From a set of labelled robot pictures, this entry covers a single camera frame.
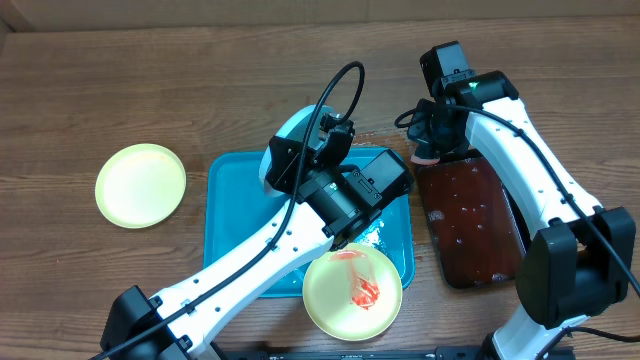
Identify black water tray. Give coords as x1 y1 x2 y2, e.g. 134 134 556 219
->
416 152 525 290

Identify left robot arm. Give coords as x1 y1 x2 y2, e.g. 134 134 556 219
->
98 112 405 359

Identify pink and green sponge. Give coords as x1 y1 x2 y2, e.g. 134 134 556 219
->
410 146 440 166

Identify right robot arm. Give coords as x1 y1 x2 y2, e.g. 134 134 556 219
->
405 66 639 359

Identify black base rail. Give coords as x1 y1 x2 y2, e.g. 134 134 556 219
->
212 343 492 360

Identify light blue plate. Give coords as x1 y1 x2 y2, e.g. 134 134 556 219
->
259 105 344 197

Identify yellow plate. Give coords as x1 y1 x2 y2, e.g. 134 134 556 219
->
302 243 403 342
95 143 187 229

